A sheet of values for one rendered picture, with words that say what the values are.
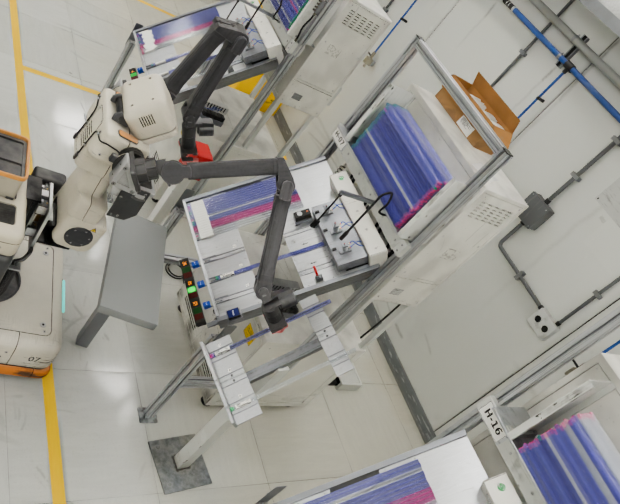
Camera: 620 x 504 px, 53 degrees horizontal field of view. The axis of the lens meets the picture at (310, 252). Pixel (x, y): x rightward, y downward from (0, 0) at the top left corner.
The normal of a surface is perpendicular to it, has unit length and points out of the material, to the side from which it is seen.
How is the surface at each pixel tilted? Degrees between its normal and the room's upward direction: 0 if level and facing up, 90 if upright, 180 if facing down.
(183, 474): 0
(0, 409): 0
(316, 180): 43
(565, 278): 90
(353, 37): 90
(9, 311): 0
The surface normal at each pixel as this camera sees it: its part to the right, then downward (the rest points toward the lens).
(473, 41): -0.75, -0.17
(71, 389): 0.58, -0.64
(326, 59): 0.33, 0.75
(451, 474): -0.11, -0.57
